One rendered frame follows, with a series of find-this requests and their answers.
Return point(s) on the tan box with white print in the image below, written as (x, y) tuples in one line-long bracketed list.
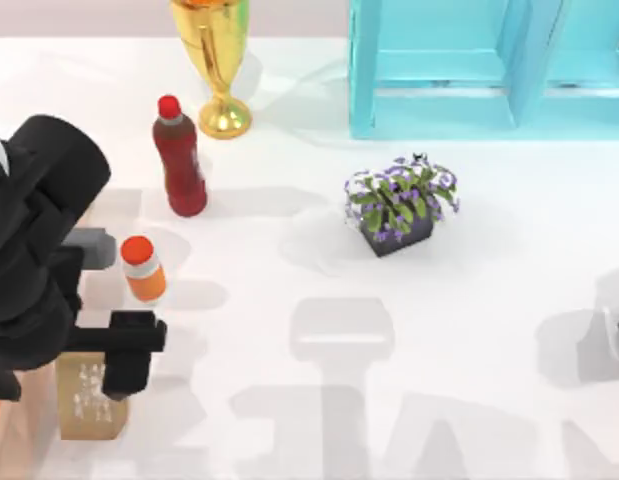
[(84, 415)]

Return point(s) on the pale salmon box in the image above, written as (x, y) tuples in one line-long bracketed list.
[(24, 440)]

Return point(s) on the orange bottle with red cap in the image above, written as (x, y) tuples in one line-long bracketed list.
[(145, 272)]

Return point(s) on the gold trophy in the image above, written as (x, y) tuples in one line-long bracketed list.
[(211, 55)]

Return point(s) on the purple flower plant pot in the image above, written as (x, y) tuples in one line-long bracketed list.
[(399, 210)]

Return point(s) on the light blue rack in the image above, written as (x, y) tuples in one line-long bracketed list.
[(439, 95)]

